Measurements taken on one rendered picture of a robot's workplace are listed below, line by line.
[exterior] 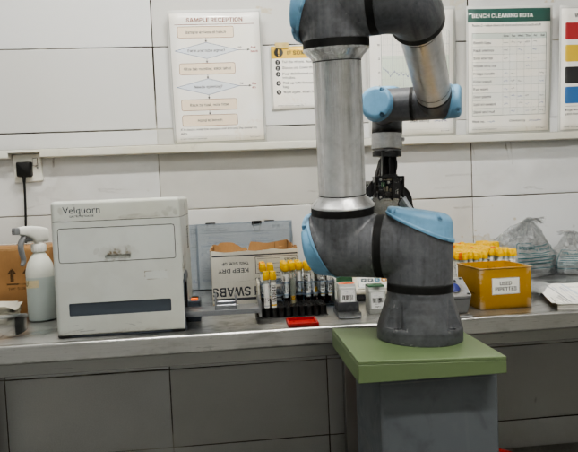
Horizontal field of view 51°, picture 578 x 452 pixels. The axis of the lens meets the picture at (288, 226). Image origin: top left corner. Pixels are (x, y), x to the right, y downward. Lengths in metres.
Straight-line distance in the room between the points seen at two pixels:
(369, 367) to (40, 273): 0.96
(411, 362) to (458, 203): 1.22
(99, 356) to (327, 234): 0.59
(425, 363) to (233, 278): 0.80
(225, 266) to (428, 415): 0.80
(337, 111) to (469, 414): 0.55
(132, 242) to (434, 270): 0.67
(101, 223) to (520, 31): 1.52
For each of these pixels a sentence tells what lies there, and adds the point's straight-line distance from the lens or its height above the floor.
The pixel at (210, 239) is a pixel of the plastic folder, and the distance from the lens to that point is 1.99.
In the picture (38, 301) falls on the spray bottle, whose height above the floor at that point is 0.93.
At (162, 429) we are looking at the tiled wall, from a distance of 2.16.
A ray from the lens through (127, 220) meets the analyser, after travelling 1.38.
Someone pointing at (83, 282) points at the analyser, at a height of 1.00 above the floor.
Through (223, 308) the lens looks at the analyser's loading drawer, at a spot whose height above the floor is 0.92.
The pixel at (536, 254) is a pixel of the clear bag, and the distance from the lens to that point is 2.08.
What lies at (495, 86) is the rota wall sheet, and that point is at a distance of 2.21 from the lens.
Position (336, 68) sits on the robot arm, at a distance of 1.07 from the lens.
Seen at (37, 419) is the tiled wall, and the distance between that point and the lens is 2.22.
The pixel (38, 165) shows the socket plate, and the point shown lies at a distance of 2.09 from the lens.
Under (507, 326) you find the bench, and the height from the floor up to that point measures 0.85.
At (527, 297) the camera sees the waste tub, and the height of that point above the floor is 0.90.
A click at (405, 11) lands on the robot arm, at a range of 1.06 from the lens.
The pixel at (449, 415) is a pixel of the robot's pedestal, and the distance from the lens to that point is 1.08.
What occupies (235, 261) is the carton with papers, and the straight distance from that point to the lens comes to 1.67.
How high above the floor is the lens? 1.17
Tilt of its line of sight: 3 degrees down
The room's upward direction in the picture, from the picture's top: 2 degrees counter-clockwise
